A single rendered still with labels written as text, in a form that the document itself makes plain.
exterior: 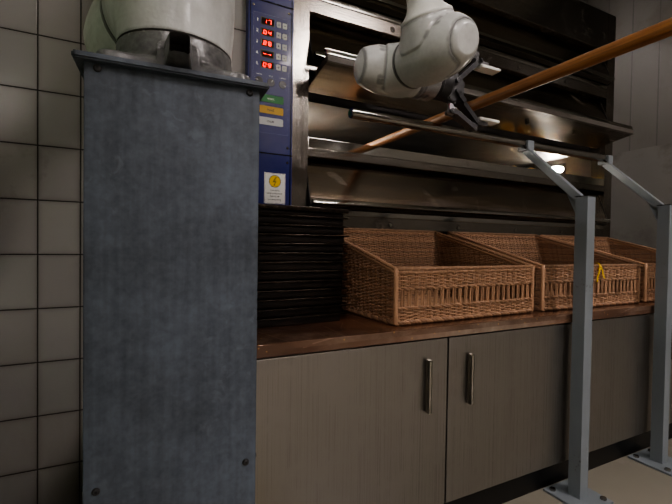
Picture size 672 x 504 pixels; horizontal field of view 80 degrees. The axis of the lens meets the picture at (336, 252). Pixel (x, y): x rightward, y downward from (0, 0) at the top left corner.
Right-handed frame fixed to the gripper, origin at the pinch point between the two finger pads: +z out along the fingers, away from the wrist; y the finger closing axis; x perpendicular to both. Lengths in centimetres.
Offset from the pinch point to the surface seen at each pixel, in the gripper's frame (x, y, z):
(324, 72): -49, -19, -28
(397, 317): -7, 59, -25
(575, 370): 0, 79, 38
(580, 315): 1, 61, 38
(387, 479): -3, 98, -30
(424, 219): -57, 29, 23
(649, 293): -9, 58, 97
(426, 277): -7, 49, -15
